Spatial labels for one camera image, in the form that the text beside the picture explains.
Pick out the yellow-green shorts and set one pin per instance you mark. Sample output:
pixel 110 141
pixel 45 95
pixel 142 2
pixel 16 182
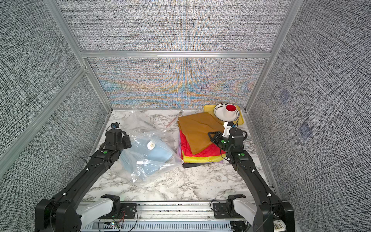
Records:
pixel 210 159

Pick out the clear plastic vacuum bag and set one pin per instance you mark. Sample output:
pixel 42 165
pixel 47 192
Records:
pixel 137 124

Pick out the black trousers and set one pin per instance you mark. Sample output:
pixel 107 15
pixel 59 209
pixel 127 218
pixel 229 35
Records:
pixel 190 165

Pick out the white slotted cable duct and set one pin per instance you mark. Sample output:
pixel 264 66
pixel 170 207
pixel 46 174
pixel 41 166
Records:
pixel 161 226

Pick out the white cup red inside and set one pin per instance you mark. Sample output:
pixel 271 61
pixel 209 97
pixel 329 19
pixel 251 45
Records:
pixel 230 111

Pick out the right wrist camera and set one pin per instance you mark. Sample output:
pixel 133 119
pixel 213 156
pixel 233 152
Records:
pixel 227 127

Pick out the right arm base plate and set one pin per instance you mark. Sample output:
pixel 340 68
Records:
pixel 223 211

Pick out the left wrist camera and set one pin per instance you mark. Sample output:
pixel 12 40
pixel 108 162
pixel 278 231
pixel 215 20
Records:
pixel 115 125

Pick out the purple garment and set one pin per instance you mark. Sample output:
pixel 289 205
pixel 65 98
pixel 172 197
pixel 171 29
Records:
pixel 179 149

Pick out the aluminium front rail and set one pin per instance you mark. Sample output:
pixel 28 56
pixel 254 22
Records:
pixel 195 210

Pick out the mustard brown trousers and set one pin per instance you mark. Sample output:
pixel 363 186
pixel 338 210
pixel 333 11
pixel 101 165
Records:
pixel 195 128

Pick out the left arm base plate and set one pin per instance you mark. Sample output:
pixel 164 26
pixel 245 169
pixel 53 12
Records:
pixel 126 211

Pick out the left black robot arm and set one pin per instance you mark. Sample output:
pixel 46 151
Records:
pixel 62 213

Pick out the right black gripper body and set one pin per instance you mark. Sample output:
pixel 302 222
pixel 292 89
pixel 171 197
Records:
pixel 221 142

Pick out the yellow plastic tray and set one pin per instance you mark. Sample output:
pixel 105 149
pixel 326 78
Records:
pixel 210 109

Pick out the white patterned bowl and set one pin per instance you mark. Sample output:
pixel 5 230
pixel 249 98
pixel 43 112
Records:
pixel 219 111

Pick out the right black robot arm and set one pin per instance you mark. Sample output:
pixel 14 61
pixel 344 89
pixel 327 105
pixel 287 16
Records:
pixel 268 204

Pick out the light blue trousers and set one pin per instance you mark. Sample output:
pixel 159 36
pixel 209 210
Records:
pixel 146 156

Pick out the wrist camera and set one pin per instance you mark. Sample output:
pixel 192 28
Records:
pixel 227 127
pixel 115 125

